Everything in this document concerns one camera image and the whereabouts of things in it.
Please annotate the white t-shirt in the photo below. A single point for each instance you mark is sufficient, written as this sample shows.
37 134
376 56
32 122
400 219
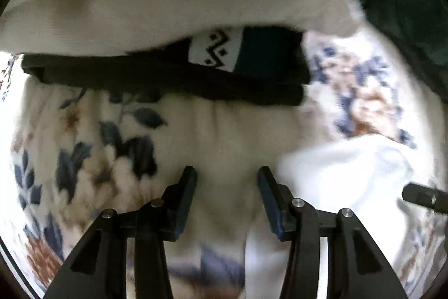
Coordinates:
350 173

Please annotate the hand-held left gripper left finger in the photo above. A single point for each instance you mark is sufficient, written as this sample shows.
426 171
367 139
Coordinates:
183 202

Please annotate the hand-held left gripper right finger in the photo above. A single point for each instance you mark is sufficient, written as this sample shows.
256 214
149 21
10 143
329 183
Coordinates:
271 202

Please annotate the black folded garment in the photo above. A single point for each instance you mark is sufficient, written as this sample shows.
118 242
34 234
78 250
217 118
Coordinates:
157 78

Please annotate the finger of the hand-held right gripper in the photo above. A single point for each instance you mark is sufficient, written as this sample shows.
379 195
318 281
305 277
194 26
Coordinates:
423 195

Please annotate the floral bed blanket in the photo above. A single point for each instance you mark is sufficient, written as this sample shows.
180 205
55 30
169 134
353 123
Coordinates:
105 152

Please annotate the dark teal plush blanket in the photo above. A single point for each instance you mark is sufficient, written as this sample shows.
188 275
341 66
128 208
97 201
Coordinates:
402 4

